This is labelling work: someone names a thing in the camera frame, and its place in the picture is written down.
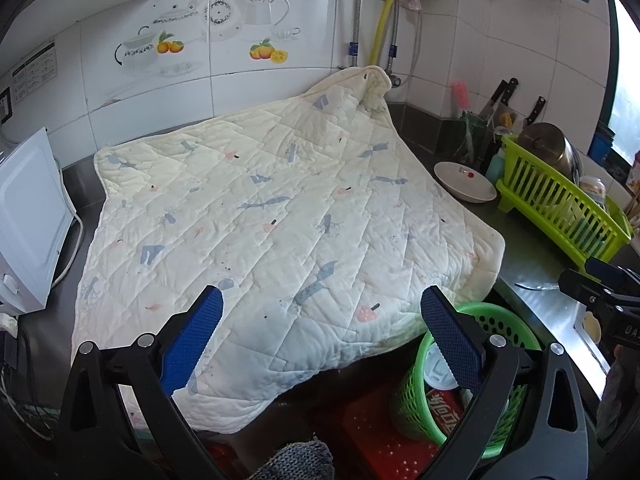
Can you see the red plastic stool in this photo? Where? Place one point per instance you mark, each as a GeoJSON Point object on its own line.
{"type": "Point", "coordinates": [380, 440]}

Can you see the teal bottle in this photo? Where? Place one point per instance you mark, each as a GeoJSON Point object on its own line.
{"type": "Point", "coordinates": [496, 165]}

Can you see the wall socket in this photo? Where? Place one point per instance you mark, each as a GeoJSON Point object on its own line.
{"type": "Point", "coordinates": [5, 105]}

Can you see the lime green dish rack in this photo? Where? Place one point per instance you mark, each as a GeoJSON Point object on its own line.
{"type": "Point", "coordinates": [550, 200]}

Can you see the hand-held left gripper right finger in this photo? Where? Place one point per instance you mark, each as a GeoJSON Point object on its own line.
{"type": "Point", "coordinates": [450, 340]}

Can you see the metal water valve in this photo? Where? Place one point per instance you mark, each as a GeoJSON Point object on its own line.
{"type": "Point", "coordinates": [395, 80]}

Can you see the cream quilted printed blanket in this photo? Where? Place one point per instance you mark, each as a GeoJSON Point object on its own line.
{"type": "Point", "coordinates": [300, 220]}

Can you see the person's right hand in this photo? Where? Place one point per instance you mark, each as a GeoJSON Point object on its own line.
{"type": "Point", "coordinates": [614, 390]}

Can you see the white microwave oven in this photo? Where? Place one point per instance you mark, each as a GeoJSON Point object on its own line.
{"type": "Point", "coordinates": [30, 220]}

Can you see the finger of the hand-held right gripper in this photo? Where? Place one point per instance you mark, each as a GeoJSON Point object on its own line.
{"type": "Point", "coordinates": [590, 287]}
{"type": "Point", "coordinates": [607, 269]}

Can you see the clear plastic container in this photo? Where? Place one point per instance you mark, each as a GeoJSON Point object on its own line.
{"type": "Point", "coordinates": [592, 190]}

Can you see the wall label sticker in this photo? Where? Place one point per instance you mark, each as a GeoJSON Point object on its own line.
{"type": "Point", "coordinates": [32, 70]}

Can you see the green perforated plastic basket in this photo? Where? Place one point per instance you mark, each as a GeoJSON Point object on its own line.
{"type": "Point", "coordinates": [415, 410]}

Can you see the beige cup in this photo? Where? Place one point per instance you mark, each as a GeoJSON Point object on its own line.
{"type": "Point", "coordinates": [592, 322]}

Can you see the pink wall hook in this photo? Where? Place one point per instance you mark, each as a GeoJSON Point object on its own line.
{"type": "Point", "coordinates": [414, 4]}

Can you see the steel spoon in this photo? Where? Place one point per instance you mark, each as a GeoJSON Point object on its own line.
{"type": "Point", "coordinates": [537, 286]}

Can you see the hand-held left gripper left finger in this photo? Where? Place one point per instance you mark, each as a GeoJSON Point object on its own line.
{"type": "Point", "coordinates": [192, 340]}

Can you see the blue container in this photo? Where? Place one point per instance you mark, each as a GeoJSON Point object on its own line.
{"type": "Point", "coordinates": [600, 147]}

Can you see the steel pot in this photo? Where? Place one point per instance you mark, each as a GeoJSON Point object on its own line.
{"type": "Point", "coordinates": [545, 145]}

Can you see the glass jar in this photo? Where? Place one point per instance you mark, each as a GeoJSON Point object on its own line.
{"type": "Point", "coordinates": [475, 135]}

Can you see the pink bottle brush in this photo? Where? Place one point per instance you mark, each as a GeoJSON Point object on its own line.
{"type": "Point", "coordinates": [460, 92]}

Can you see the grey knit cloth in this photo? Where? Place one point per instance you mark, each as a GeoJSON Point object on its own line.
{"type": "Point", "coordinates": [295, 462]}

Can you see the white shallow bowl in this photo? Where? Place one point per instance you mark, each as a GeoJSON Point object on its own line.
{"type": "Point", "coordinates": [462, 182]}

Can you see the sauce bottles on sill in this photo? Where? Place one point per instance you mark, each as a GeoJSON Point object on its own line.
{"type": "Point", "coordinates": [633, 170]}

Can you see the red drink can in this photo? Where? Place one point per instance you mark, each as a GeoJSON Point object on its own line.
{"type": "Point", "coordinates": [445, 410]}

